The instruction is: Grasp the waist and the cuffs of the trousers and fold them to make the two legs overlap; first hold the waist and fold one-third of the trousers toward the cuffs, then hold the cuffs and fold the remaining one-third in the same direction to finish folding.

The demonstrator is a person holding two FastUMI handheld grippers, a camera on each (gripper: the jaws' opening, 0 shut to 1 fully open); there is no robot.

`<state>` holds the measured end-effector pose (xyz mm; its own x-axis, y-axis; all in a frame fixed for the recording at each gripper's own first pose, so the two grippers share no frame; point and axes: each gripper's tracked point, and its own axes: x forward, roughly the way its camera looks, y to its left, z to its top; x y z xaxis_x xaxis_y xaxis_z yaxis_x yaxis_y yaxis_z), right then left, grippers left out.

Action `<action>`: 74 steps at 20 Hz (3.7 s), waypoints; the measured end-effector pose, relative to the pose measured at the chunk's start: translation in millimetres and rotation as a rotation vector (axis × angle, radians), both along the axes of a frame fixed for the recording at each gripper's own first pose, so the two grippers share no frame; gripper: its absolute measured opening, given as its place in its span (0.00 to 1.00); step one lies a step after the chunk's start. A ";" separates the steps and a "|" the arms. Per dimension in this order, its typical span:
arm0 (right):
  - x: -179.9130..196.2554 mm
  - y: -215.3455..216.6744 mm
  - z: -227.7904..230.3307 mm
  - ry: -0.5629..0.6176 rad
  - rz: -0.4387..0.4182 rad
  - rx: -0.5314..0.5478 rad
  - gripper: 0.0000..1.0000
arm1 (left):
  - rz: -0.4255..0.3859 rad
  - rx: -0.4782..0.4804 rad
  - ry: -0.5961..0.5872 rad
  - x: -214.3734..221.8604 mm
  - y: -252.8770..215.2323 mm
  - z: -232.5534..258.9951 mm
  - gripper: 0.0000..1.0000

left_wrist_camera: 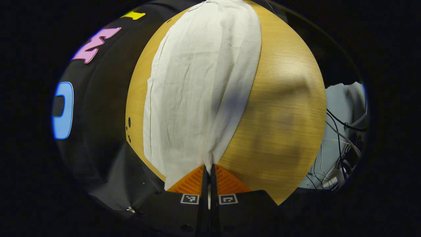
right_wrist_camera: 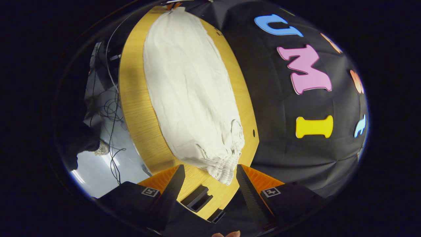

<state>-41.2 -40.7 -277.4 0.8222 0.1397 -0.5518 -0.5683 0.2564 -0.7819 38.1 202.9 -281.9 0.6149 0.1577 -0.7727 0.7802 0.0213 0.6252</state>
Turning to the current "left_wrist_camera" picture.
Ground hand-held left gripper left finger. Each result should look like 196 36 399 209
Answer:
132 164 210 237

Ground tangle of white cables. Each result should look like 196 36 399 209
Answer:
308 132 363 191

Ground black cable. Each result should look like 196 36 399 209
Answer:
326 109 367 133

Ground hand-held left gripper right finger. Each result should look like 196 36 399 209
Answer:
210 164 291 237

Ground black backdrop cloth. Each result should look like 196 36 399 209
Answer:
51 0 204 218

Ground white jeans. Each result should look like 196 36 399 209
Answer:
143 0 262 191

